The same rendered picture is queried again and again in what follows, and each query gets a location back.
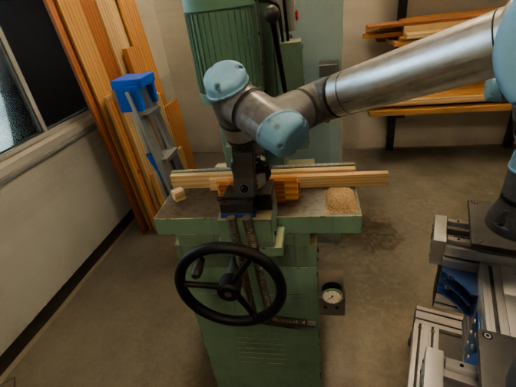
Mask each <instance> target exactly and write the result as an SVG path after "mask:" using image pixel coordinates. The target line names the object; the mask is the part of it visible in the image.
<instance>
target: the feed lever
mask: <svg viewBox="0 0 516 387"><path fill-rule="evenodd" d="M263 17H264V19H265V21H266V22H268V23H270V27H271V32H272V36H273V43H274V48H275V52H276V60H277V64H278V69H279V76H280V80H281V85H282V89H283V93H284V94H285V93H286V92H288V91H287V86H286V78H285V73H284V68H283V59H282V54H281V49H280V40H279V36H278V31H277V26H276V22H277V21H278V19H279V17H280V11H279V9H278V8H277V7H276V6H275V5H269V6H267V7H266V8H265V10H264V12H263Z"/></svg>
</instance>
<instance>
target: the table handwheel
mask: <svg viewBox="0 0 516 387"><path fill-rule="evenodd" d="M215 253H227V254H233V255H237V256H241V257H244V258H246V259H245V261H244V262H243V264H242V266H241V267H240V268H239V267H238V265H237V261H236V257H235V256H232V257H231V260H230V264H229V267H228V270H227V273H225V274H223V275H222V276H221V277H220V281H219V282H218V283H208V282H196V281H186V280H185V276H186V271H187V268H188V267H189V265H190V264H191V263H192V262H193V261H195V260H197V259H198V258H199V257H201V256H206V255H210V254H215ZM252 262H254V263H257V264H258V265H260V266H261V267H262V268H264V269H265V271H267V272H268V274H270V276H271V277H272V279H273V282H274V283H275V286H276V296H275V299H274V301H273V302H272V304H271V305H270V306H268V307H267V308H266V309H264V310H263V311H261V312H259V313H257V312H256V311H255V310H254V309H253V308H252V307H251V306H250V304H249V303H248V302H247V301H246V300H245V299H244V298H243V296H242V295H241V290H242V286H243V281H242V279H241V277H242V275H243V274H244V273H245V271H246V270H247V268H248V267H249V266H250V264H251V263H252ZM174 283H175V286H176V289H177V292H178V294H179V296H180V298H181V299H182V300H183V301H184V303H185V304H186V305H187V306H188V307H189V308H190V309H192V310H193V311H194V312H195V313H197V314H198V315H200V316H202V317H203V318H205V319H208V320H210V321H212V322H215V323H219V324H223V325H226V326H254V325H257V324H260V323H264V322H265V321H267V320H269V319H271V318H273V317H274V316H275V315H276V314H277V313H278V312H279V311H280V310H281V309H282V308H283V306H284V304H285V301H286V297H287V285H286V280H285V277H284V275H283V273H282V271H281V270H280V268H279V267H278V266H277V265H276V264H275V263H274V262H273V261H272V260H271V259H270V258H269V257H268V256H267V255H265V254H264V253H261V252H260V251H259V250H256V249H254V248H252V247H250V246H247V245H243V244H241V243H234V242H227V241H217V242H210V243H204V244H201V245H199V246H196V247H194V248H193V249H191V250H189V251H187V252H186V253H185V254H184V255H183V256H182V257H181V258H180V260H179V262H178V263H177V266H176V269H175V272H174ZM188 287H190V288H203V289H216V290H217V295H218V296H219V297H220V298H221V299H223V300H225V301H229V302H231V301H235V300H237V301H238V302H239V303H240V304H241V305H242V306H243V307H244V309H245V310H246V311H247V312H248V313H249V315H247V316H233V315H227V314H224V313H219V312H217V311H214V310H212V309H210V308H208V307H206V306H205V305H203V304H202V303H200V302H199V301H198V300H197V299H196V298H195V297H194V296H193V295H192V294H191V292H190V291H189V289H188Z"/></svg>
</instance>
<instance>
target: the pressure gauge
mask: <svg viewBox="0 0 516 387"><path fill-rule="evenodd" d="M332 296H333V297H332ZM331 297H332V298H331ZM329 298H331V299H329ZM322 299H323V300H324V301H325V302H327V303H331V304H334V303H339V302H341V301H342V299H343V292H342V287H341V285H339V284H338V283H334V282H329V283H325V284H324V285H323V286H322ZM326 300H327V301H326Z"/></svg>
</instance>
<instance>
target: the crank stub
mask: <svg viewBox="0 0 516 387"><path fill-rule="evenodd" d="M204 262H205V259H204V258H203V257H202V256H201V257H199V258H198V260H197V261H196V263H195V264H194V266H193V268H192V270H191V273H190V275H191V277H192V278H193V279H195V280H196V279H199V278H200V277H201V274H202V272H203V267H204Z"/></svg>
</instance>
